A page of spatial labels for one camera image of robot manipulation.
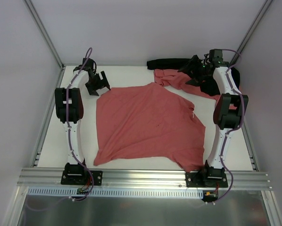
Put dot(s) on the aluminium front rail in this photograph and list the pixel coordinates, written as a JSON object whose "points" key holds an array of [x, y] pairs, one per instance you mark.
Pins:
{"points": [[150, 179]]}

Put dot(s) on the right aluminium frame post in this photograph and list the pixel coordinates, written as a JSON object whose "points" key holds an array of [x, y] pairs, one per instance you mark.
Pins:
{"points": [[254, 25]]}

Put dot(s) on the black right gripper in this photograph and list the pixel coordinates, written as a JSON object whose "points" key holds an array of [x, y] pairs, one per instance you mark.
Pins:
{"points": [[196, 69]]}

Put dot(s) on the right side aluminium rail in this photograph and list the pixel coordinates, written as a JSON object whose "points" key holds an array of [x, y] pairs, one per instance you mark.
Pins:
{"points": [[250, 147]]}

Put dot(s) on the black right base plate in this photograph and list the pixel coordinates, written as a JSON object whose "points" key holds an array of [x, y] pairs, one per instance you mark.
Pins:
{"points": [[197, 179]]}

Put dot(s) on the aluminium rail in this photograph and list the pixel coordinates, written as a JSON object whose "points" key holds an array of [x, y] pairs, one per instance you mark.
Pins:
{"points": [[250, 147], [150, 179], [46, 122]]}

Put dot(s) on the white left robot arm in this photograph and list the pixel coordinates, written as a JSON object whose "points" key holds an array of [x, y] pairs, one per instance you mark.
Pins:
{"points": [[70, 111]]}

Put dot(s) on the pink t-shirt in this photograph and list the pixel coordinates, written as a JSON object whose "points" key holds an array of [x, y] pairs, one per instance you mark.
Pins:
{"points": [[177, 80], [148, 121]]}

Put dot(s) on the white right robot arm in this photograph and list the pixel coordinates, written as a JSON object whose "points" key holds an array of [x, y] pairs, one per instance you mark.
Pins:
{"points": [[228, 115]]}

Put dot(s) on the white slotted cable duct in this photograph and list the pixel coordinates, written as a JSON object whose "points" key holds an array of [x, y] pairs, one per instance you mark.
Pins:
{"points": [[118, 192]]}

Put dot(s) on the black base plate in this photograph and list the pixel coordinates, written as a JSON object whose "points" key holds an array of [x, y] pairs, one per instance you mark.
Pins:
{"points": [[197, 179], [81, 177]]}

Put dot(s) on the left side aluminium rail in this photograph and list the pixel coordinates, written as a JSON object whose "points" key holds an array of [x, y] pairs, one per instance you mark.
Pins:
{"points": [[46, 122]]}

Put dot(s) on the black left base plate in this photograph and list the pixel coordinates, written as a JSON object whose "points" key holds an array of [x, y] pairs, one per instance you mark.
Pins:
{"points": [[81, 177]]}

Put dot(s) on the left aluminium frame post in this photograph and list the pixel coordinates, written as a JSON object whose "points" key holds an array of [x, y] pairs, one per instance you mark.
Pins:
{"points": [[38, 21]]}

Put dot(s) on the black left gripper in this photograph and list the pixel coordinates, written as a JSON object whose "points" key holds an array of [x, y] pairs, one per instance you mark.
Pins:
{"points": [[96, 83]]}

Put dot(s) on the aluminium frame post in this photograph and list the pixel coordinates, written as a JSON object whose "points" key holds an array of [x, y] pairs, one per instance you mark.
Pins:
{"points": [[38, 21], [254, 25]]}

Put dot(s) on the black t-shirt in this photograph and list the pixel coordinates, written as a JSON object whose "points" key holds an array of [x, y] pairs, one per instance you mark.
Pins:
{"points": [[189, 75]]}

